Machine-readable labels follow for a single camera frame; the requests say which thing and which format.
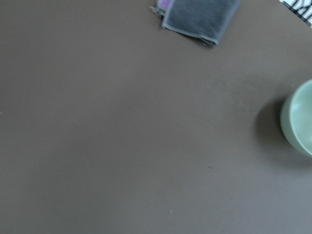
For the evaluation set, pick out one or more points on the pink cloth under grey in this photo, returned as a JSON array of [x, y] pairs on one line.
[[161, 7]]

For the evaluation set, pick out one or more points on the grey folded cloth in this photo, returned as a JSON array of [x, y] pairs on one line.
[[206, 20]]

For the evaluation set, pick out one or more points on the green bowl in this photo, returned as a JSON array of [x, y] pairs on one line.
[[296, 118]]

